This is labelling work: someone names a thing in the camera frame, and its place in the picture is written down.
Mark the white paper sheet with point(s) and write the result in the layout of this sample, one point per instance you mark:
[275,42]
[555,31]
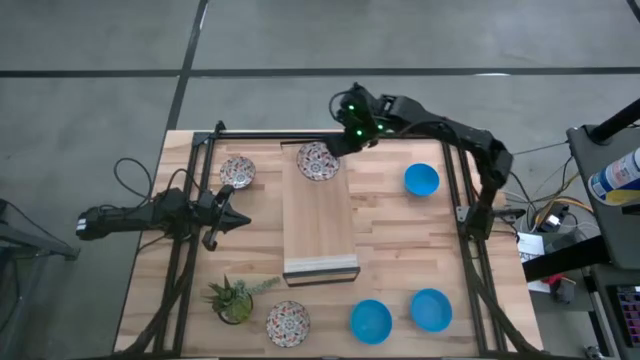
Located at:
[531,247]

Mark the screen with coloured keys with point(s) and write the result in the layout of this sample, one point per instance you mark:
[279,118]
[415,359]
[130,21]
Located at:
[627,310]

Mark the blue plastic bowl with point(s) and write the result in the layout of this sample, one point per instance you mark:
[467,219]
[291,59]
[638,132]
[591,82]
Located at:
[431,310]
[421,179]
[371,321]

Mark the white and blue spray can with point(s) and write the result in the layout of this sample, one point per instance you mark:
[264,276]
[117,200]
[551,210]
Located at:
[617,175]

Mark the grey metal cart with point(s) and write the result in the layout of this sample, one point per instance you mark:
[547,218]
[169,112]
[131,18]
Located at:
[615,230]

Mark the small red object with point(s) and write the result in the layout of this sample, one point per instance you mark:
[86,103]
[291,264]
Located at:
[551,279]

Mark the grey metal stand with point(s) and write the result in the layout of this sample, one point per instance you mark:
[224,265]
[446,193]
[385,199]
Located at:
[35,245]

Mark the floral patterned ceramic bowl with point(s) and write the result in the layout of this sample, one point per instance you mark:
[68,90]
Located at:
[238,172]
[315,162]
[288,323]

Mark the small grey device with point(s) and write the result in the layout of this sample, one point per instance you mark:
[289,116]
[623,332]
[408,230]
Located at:
[564,291]

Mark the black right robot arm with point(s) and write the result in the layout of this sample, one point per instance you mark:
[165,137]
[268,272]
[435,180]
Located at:
[465,135]

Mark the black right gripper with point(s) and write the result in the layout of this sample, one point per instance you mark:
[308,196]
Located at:
[362,117]

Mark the black pole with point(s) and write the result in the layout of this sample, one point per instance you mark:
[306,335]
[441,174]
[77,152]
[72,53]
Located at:
[617,120]

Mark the green potted succulent plant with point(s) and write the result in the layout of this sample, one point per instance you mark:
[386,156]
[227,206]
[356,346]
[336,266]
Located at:
[235,305]

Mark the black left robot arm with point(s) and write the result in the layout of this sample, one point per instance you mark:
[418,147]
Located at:
[125,219]

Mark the black aluminium table frame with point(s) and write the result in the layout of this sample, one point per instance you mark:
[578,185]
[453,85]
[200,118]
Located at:
[250,135]

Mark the wooden board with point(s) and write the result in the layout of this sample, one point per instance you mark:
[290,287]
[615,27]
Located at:
[315,225]

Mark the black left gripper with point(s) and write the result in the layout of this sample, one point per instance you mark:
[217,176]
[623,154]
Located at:
[212,212]

